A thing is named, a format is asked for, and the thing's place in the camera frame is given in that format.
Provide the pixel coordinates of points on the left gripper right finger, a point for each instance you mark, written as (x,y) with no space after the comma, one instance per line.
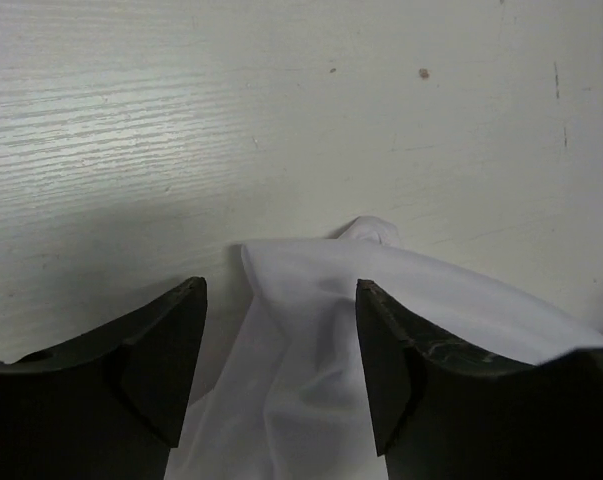
(444,408)

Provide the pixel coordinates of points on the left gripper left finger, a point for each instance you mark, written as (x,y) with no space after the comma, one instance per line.
(107,404)

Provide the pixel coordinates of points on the white t shirt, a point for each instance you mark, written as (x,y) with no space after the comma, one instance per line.
(291,401)

